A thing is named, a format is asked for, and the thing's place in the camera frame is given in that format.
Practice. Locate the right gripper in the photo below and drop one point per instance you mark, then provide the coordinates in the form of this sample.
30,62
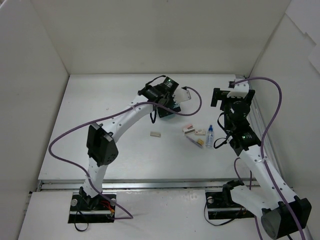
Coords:
218,97

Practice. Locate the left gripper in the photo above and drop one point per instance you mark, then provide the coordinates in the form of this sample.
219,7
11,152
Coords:
168,111

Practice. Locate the clear spray bottle blue cap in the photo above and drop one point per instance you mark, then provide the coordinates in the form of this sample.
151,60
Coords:
210,137

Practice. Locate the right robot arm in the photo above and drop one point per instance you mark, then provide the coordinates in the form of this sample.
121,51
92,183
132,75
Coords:
281,212

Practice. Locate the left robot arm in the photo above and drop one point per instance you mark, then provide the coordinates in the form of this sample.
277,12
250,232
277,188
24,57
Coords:
102,139

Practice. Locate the teal round organizer container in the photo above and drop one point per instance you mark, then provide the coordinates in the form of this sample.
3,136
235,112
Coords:
166,114

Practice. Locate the beige eraser block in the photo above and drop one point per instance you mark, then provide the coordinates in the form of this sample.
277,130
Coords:
155,134

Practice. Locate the small white eraser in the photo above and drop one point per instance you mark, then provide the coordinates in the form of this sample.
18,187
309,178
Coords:
200,132

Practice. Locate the pink white stapler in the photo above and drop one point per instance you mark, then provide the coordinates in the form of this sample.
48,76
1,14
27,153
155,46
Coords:
188,129

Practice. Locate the small yellow staple box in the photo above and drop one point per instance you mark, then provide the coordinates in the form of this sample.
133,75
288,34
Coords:
200,142

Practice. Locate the purple pen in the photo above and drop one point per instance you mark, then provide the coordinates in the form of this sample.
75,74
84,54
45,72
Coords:
194,141

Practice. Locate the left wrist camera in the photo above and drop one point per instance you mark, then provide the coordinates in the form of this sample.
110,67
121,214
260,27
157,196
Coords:
181,95

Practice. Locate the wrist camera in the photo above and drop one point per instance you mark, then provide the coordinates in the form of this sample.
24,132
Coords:
181,95
238,89

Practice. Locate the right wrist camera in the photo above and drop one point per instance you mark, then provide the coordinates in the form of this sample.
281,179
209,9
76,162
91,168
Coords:
238,89

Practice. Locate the aluminium rail right side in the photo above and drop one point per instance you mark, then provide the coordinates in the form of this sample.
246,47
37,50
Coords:
261,130

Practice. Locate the aluminium rail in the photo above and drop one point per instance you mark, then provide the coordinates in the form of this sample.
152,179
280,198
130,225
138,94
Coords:
261,130
46,185

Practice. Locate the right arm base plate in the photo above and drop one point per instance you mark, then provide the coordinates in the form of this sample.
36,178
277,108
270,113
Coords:
218,209

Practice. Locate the aluminium rail front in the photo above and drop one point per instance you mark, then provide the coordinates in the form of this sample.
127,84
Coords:
46,185

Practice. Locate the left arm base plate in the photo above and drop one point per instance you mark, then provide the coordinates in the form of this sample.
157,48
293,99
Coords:
81,213

